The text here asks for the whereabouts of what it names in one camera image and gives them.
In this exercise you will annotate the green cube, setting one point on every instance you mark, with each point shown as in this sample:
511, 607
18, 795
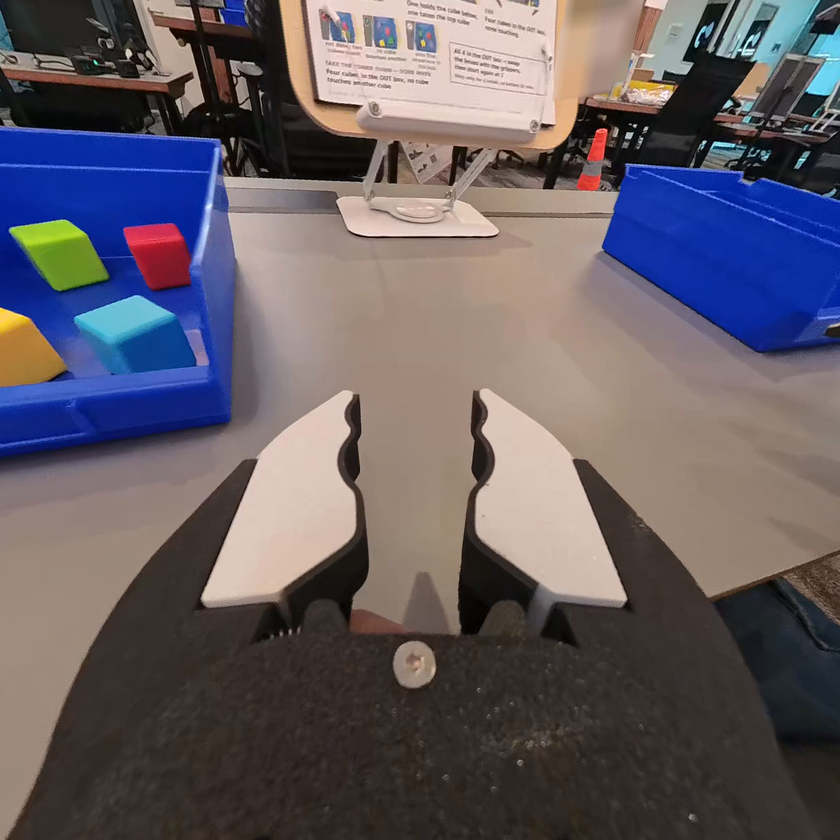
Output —
59, 253

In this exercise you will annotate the yellow cube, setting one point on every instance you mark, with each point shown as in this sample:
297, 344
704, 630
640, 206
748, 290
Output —
26, 354

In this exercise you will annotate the printed instruction sheet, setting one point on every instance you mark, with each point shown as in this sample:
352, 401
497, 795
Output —
433, 52

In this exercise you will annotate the wooden background table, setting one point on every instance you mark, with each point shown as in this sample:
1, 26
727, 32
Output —
98, 80

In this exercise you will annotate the printed paper sheet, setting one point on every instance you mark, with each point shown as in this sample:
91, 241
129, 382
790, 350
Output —
426, 161

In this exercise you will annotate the blue plastic bin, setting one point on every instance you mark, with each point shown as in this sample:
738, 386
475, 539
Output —
131, 413
709, 275

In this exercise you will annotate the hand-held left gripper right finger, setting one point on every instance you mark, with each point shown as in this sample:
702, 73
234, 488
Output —
544, 525

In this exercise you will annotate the black office chair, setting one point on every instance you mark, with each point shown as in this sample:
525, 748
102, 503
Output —
689, 118

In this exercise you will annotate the orange traffic cone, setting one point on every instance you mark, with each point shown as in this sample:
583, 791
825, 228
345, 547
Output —
592, 164

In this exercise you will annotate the wooden board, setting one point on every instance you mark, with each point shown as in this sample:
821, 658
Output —
564, 124

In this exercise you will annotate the red cube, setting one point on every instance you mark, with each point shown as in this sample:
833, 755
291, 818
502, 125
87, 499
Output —
157, 256

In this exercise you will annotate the person's leg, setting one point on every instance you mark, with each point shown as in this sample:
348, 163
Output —
787, 656

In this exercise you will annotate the light blue cube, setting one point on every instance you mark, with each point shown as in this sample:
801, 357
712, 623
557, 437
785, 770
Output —
138, 334

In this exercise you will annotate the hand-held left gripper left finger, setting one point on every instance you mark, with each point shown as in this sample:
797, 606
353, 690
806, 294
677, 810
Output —
289, 525

